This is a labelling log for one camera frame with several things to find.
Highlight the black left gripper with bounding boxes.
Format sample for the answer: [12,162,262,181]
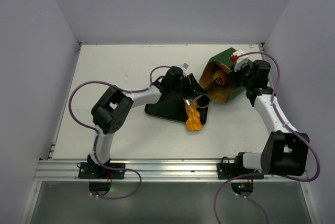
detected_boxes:
[170,73,207,100]

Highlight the green paper bag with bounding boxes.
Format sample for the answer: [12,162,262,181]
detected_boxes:
[199,48,245,104]

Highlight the metal serving tongs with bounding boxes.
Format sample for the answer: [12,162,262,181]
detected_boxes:
[184,80,220,106]

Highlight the orange braided fake bread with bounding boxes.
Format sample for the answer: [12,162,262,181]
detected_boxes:
[185,102,203,131]

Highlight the orange oval fake bread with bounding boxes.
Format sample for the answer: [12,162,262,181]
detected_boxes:
[213,69,227,86]

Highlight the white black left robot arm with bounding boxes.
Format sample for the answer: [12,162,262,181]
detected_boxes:
[87,66,207,178]

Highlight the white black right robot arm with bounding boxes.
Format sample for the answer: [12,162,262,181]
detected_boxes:
[231,60,308,178]

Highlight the dark green tray gold rim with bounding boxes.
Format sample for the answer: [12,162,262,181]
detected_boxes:
[144,94,210,125]

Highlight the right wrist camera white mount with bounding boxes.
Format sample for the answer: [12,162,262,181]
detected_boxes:
[230,49,249,72]

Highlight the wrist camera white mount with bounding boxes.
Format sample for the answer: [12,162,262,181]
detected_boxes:
[230,49,249,72]
[180,63,189,75]

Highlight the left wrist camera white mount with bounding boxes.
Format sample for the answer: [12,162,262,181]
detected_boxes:
[180,63,189,75]

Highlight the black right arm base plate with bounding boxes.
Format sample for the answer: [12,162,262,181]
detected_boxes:
[216,156,259,180]

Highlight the aluminium front mounting rail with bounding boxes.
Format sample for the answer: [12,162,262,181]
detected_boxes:
[33,159,307,183]

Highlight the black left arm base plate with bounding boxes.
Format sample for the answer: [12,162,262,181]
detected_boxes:
[77,162,126,180]

